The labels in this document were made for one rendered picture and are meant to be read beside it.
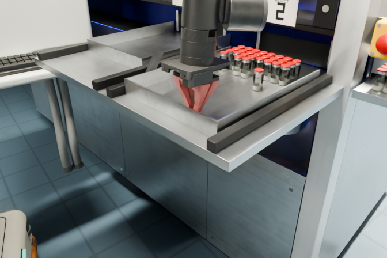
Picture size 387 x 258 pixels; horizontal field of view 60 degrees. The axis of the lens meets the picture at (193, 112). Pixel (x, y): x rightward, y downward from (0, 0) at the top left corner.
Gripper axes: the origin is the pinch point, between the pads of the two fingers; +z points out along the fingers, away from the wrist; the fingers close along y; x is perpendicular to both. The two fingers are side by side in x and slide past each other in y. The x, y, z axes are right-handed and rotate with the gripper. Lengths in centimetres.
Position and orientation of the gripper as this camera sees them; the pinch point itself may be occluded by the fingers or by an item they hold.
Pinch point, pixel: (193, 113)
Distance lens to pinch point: 58.3
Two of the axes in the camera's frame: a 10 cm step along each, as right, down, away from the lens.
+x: -7.2, -3.2, 6.1
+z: -0.6, 9.1, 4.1
